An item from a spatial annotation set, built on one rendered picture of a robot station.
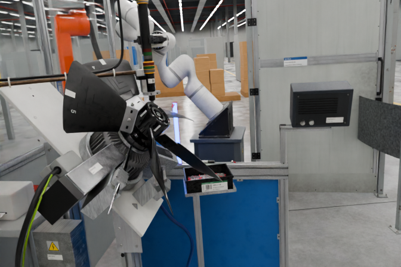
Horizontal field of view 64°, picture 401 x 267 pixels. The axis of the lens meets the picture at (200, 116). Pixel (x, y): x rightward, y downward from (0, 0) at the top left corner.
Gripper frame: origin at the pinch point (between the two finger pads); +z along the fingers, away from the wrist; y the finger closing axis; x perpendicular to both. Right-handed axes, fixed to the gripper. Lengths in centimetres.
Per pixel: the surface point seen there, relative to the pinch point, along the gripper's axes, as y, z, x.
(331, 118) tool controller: -75, -32, -40
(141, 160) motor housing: 1.7, 13.2, -43.2
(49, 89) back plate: 40.2, 4.7, -16.5
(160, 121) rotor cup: -7.0, 14.2, -28.7
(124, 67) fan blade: 12.2, -5.8, -10.1
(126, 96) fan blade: 7.9, 5.5, -20.4
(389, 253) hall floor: -127, -91, -149
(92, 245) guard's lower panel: 71, -57, -128
